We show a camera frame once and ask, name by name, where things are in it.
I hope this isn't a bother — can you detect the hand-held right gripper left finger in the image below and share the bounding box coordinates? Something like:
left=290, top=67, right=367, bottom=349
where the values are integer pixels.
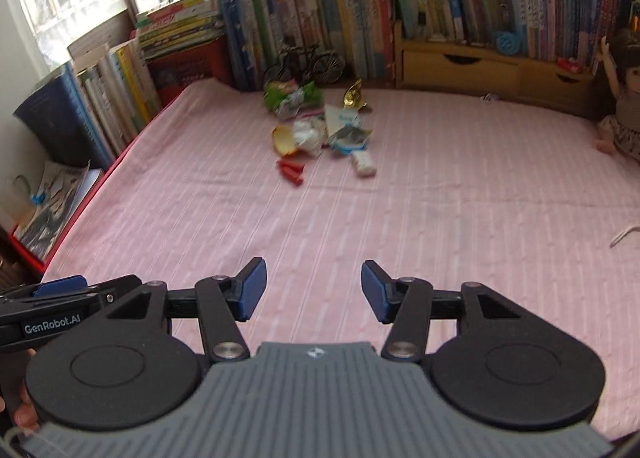
left=102, top=257, right=268, bottom=364

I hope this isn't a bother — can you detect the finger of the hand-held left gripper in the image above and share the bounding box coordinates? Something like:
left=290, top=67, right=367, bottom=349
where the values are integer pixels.
left=0, top=274, right=143, bottom=311

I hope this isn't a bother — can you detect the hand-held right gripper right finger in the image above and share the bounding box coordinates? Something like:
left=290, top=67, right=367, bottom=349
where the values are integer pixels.
left=361, top=260, right=526, bottom=363

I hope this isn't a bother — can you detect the small gold foil wrapper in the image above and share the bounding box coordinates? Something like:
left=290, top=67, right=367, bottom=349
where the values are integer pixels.
left=342, top=78, right=368, bottom=112

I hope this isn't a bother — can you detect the green snack wrapper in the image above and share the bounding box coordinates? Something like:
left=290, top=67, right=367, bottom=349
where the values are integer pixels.
left=264, top=80, right=324, bottom=119

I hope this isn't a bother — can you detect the stack of flat books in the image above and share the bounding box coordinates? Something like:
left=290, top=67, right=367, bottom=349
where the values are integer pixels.
left=135, top=0, right=226, bottom=61

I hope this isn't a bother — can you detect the person's left hand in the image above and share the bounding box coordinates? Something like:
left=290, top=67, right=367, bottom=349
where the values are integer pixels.
left=0, top=378, right=41, bottom=431

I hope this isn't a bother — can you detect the red box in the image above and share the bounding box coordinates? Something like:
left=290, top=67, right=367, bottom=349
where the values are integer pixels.
left=10, top=225, right=54, bottom=275

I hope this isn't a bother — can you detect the stack of magazines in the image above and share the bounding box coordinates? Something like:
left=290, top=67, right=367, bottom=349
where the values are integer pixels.
left=12, top=160, right=104, bottom=263

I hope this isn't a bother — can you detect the pink striped bed sheet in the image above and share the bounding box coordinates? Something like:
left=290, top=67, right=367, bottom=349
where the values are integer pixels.
left=42, top=78, right=640, bottom=441

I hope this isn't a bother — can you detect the red wrapper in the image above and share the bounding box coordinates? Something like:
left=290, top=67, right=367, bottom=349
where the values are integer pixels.
left=276, top=160, right=306, bottom=187

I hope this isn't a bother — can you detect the white small packet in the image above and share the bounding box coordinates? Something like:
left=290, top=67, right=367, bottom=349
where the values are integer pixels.
left=350, top=152, right=377, bottom=178

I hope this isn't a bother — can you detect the blue white snack wrapper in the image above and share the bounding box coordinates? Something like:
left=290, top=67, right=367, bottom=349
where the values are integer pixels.
left=327, top=125, right=374, bottom=157

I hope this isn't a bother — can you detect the white triangular wrapper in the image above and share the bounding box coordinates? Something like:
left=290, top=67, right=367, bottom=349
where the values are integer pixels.
left=324, top=104, right=361, bottom=131

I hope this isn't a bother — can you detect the red plastic crate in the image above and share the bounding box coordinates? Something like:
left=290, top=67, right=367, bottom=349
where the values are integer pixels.
left=147, top=35, right=233, bottom=106

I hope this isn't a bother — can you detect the black toy bicycle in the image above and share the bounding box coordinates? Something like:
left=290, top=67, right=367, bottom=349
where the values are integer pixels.
left=264, top=44, right=347, bottom=86

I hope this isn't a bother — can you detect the wooden drawer organizer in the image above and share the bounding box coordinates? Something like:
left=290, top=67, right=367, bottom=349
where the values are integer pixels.
left=392, top=20, right=602, bottom=119

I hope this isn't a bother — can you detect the grid pattern board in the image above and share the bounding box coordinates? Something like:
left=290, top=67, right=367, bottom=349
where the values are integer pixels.
left=67, top=10, right=138, bottom=61

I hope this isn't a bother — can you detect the blue yarn ball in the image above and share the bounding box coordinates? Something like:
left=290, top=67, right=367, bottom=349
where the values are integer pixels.
left=495, top=30, right=522, bottom=56

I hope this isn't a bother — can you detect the long-haired doll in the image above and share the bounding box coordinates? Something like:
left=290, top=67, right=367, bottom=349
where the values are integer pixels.
left=595, top=28, right=640, bottom=162

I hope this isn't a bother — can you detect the white cable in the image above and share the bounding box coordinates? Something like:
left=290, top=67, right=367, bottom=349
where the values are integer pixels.
left=610, top=224, right=640, bottom=249

